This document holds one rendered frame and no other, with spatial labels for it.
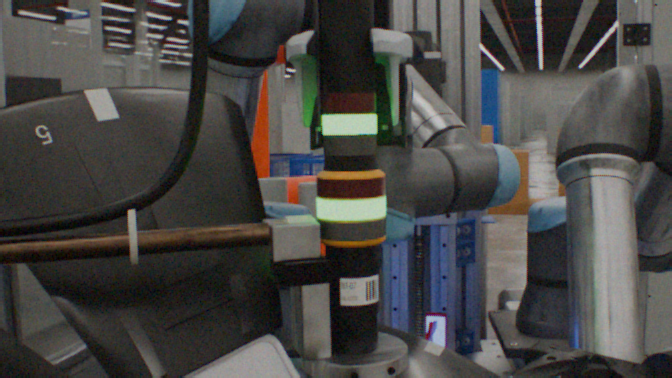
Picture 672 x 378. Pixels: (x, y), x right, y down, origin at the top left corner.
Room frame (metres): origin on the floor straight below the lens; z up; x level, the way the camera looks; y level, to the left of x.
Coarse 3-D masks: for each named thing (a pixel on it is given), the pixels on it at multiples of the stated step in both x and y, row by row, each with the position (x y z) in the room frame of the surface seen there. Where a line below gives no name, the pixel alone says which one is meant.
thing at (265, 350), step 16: (272, 336) 0.41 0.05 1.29; (240, 352) 0.40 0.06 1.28; (256, 352) 0.40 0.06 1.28; (272, 352) 0.40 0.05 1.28; (208, 368) 0.39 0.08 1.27; (224, 368) 0.39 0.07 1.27; (240, 368) 0.39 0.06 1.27; (256, 368) 0.40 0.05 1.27; (272, 368) 0.40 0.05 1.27; (288, 368) 0.40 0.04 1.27
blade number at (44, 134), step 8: (40, 120) 0.46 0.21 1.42; (48, 120) 0.47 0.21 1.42; (24, 128) 0.46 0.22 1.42; (32, 128) 0.46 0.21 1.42; (40, 128) 0.46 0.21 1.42; (48, 128) 0.46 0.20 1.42; (56, 128) 0.46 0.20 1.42; (32, 136) 0.45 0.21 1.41; (40, 136) 0.46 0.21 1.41; (48, 136) 0.46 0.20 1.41; (56, 136) 0.46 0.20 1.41; (40, 144) 0.45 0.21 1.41; (48, 144) 0.46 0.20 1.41; (56, 144) 0.46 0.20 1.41; (40, 152) 0.45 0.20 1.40
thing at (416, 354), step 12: (408, 336) 0.67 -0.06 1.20; (408, 348) 0.64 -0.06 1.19; (420, 348) 0.64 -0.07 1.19; (444, 348) 0.66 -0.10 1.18; (408, 360) 0.61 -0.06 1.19; (420, 360) 0.61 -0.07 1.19; (432, 360) 0.62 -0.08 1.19; (444, 360) 0.63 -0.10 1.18; (456, 360) 0.64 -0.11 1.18; (468, 360) 0.65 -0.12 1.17; (408, 372) 0.58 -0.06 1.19; (420, 372) 0.58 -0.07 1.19; (432, 372) 0.59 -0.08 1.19; (444, 372) 0.59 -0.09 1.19; (456, 372) 0.60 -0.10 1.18; (468, 372) 0.61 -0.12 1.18; (480, 372) 0.63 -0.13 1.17; (492, 372) 0.64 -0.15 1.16
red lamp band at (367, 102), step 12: (324, 96) 0.42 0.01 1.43; (336, 96) 0.41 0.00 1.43; (348, 96) 0.41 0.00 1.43; (360, 96) 0.41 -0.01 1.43; (372, 96) 0.42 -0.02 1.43; (324, 108) 0.42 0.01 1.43; (336, 108) 0.41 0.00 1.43; (348, 108) 0.41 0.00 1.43; (360, 108) 0.41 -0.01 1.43; (372, 108) 0.42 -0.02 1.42
